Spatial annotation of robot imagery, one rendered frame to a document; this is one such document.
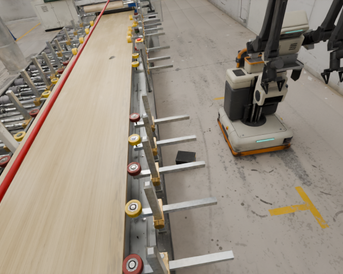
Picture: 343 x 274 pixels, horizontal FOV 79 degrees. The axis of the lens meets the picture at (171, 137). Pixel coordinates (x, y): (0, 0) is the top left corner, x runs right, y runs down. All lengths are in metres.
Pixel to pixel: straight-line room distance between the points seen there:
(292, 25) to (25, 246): 1.99
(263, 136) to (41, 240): 1.99
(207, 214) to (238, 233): 0.29
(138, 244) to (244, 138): 1.47
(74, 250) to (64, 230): 0.12
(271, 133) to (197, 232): 1.24
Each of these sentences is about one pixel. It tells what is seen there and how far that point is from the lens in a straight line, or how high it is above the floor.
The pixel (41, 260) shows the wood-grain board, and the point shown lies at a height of 0.90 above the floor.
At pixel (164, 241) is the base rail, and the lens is 1.19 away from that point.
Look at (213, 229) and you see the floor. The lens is 1.97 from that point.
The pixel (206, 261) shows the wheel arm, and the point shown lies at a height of 0.82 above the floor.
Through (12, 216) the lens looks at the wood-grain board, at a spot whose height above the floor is 0.90.
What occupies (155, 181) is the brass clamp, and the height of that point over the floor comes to 0.84.
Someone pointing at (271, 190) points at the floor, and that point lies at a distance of 2.25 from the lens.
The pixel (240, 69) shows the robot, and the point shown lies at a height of 0.81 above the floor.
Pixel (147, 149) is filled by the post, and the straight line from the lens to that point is 1.03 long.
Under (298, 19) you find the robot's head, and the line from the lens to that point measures 1.83.
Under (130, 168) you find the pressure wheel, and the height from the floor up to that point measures 0.90.
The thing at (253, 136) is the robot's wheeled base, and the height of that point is 0.28.
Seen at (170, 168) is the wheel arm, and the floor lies 0.84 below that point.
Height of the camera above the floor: 1.81
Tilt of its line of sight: 43 degrees down
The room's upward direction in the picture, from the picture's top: 9 degrees counter-clockwise
